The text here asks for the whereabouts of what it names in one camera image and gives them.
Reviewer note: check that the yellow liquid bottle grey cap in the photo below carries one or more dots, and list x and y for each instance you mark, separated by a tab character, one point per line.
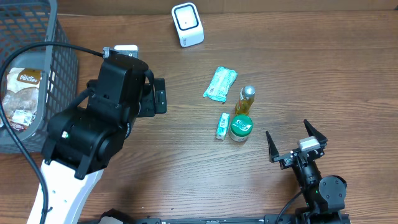
246	99

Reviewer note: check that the brown white snack bag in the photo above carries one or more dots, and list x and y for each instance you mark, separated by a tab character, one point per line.
21	100

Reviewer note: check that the teal snack packet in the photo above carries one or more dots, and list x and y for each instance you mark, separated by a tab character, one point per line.
220	84

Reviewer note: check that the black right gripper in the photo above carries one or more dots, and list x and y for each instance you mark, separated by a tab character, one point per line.
294	156

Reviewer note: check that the white barcode scanner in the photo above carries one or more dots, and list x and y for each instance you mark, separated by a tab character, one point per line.
188	24

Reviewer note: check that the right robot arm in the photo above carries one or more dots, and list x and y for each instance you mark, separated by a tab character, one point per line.
320	199

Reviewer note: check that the green lid white jar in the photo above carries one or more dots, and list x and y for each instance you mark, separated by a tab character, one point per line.
240	128

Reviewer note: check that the Kleenex tissue pack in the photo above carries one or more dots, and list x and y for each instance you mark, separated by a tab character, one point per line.
223	125

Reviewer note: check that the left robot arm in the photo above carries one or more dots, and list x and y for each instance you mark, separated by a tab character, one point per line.
82	139

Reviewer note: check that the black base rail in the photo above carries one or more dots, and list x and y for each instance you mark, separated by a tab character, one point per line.
114	216

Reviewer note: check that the grey plastic mesh basket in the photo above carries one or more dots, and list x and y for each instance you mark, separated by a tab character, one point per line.
28	21

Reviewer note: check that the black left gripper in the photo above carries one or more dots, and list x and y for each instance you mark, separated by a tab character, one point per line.
150	107

